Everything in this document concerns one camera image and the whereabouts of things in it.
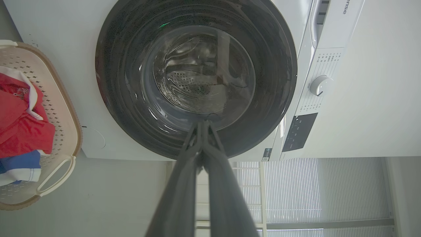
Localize black round washer door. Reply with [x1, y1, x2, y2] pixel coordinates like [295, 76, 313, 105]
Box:
[95, 0, 298, 160]

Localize white front-load washing machine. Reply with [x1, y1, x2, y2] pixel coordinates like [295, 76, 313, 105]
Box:
[3, 0, 421, 162]

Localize beige perforated laundry basket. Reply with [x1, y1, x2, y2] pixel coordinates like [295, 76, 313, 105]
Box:
[0, 40, 83, 211]

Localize red garment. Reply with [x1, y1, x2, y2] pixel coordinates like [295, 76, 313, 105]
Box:
[0, 72, 56, 159]

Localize white window blinds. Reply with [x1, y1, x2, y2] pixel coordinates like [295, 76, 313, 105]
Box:
[196, 157, 395, 237]

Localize white detergent drawer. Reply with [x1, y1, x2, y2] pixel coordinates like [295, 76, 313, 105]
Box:
[310, 0, 332, 48]

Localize white round control dial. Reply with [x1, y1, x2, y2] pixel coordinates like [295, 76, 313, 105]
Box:
[310, 75, 334, 96]

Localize blue and white garment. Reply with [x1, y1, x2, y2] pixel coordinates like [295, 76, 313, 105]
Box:
[0, 150, 42, 187]

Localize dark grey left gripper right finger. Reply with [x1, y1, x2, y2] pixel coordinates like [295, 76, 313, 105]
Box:
[201, 120, 260, 237]

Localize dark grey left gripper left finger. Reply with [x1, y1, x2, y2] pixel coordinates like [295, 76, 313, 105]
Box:
[145, 120, 202, 237]

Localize black washer display panel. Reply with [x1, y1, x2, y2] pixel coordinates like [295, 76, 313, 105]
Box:
[282, 113, 318, 152]

